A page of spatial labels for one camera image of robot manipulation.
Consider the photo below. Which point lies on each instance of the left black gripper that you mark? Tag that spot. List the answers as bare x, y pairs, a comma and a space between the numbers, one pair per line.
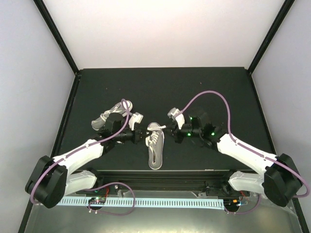
138, 137

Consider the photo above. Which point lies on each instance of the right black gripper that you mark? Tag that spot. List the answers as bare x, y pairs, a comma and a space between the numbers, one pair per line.
175, 133

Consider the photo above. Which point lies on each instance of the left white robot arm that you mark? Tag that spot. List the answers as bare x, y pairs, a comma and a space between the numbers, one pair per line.
54, 178

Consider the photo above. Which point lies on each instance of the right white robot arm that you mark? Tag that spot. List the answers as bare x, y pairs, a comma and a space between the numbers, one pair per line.
274, 176

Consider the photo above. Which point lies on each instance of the left small circuit board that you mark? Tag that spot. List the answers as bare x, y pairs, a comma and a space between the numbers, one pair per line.
97, 200

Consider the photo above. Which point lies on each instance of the small circuit board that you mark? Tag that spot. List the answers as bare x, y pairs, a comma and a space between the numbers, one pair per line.
234, 202
97, 200

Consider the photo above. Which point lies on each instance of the right small circuit board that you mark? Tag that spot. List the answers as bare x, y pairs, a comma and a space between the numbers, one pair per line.
234, 202

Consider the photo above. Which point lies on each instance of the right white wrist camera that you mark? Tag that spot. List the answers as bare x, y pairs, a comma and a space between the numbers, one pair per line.
177, 115

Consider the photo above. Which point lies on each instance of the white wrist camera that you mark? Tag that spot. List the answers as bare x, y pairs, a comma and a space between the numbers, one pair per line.
136, 118
177, 115

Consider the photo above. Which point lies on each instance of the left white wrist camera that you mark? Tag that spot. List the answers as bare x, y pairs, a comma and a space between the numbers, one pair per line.
136, 118

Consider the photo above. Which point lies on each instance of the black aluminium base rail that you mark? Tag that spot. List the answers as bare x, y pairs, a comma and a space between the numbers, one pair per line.
212, 183

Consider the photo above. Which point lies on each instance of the white slotted cable duct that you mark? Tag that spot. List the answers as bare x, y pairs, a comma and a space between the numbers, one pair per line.
146, 203

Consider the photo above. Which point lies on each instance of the left black frame post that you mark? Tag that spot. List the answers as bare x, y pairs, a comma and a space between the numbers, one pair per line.
56, 34

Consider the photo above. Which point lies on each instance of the black frame post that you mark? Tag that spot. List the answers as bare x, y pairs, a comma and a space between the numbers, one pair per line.
281, 15
56, 34

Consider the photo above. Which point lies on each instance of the right black frame post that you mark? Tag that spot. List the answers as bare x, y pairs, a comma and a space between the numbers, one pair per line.
281, 15

